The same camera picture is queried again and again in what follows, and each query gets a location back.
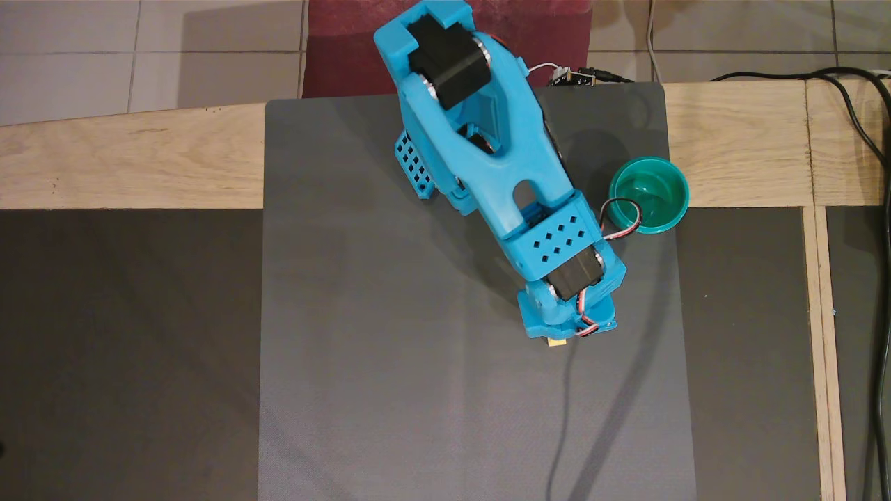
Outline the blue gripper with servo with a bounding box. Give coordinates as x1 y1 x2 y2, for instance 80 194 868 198
517 278 618 340

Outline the green plastic cup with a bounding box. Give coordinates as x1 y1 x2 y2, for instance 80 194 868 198
608 157 690 234

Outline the dark grey mat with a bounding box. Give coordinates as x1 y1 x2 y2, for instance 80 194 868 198
258 82 697 501

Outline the small controller board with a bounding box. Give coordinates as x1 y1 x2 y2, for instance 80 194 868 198
546 66 594 88

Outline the burgundy chair behind robot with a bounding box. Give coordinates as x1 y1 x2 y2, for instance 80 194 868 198
301 0 592 98

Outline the red white black servo cable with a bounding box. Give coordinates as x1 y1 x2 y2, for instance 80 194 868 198
599 198 643 241

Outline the thin white cable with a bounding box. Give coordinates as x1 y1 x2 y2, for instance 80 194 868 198
646 0 662 83

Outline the thick black cable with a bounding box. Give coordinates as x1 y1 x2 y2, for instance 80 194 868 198
710 66 891 501

